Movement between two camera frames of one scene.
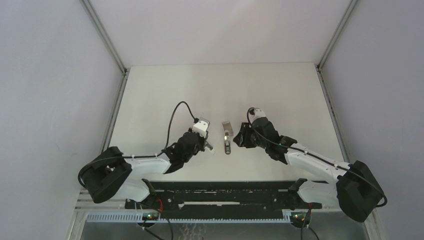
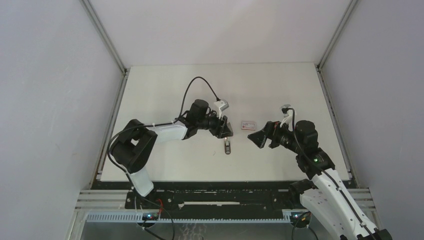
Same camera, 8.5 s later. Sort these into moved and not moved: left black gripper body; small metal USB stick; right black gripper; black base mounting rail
Moved: left black gripper body; right black gripper
Not moved: small metal USB stick; black base mounting rail
